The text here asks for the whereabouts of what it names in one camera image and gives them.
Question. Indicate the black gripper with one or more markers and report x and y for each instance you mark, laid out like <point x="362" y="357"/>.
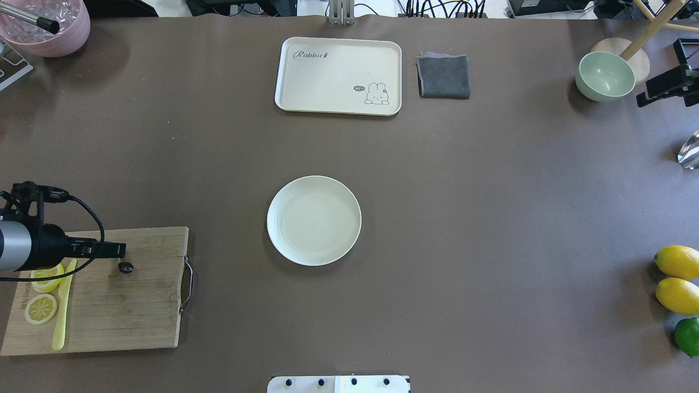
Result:
<point x="50" y="244"/>

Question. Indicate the dark cherry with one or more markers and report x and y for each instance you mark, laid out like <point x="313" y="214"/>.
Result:
<point x="125" y="267"/>

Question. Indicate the cream round plate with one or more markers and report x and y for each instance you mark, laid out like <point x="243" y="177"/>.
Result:
<point x="314" y="220"/>

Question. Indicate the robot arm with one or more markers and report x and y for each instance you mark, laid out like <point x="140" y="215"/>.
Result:
<point x="27" y="247"/>

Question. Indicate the cream rabbit tray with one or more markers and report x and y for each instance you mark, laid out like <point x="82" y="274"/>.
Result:
<point x="339" y="76"/>

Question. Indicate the lemon slice upper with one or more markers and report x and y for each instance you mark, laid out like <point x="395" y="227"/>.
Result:
<point x="49" y="282"/>

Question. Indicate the lemon slice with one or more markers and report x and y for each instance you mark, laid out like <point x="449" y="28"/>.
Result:
<point x="41" y="308"/>
<point x="49" y="282"/>

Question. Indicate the bamboo cutting board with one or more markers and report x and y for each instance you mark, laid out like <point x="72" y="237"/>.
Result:
<point x="109" y="310"/>

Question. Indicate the lemon slice lower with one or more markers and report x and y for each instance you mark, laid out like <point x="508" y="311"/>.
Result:
<point x="41" y="308"/>

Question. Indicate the yellow plastic knife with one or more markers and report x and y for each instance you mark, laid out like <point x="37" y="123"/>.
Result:
<point x="60" y="330"/>

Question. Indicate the pink bowl with ice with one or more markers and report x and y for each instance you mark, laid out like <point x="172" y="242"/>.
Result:
<point x="74" y="22"/>

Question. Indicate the metal muddler black tip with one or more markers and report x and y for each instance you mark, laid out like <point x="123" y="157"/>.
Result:
<point x="46" y="24"/>

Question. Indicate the grey folded cloth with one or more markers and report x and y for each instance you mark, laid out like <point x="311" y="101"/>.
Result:
<point x="443" y="76"/>

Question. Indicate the mint green bowl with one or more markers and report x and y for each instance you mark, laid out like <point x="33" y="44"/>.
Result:
<point x="603" y="77"/>

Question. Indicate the yellow lemon far from lime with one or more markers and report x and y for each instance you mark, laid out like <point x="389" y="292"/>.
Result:
<point x="677" y="261"/>

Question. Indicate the yellow lemon near lime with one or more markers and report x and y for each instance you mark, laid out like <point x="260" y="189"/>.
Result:
<point x="678" y="295"/>

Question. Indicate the green lime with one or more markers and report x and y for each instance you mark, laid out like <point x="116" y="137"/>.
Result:
<point x="686" y="336"/>

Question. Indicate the stainless steel scoop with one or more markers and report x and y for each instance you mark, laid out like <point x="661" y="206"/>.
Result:
<point x="687" y="157"/>

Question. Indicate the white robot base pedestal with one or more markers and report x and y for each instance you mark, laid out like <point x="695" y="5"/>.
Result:
<point x="340" y="383"/>

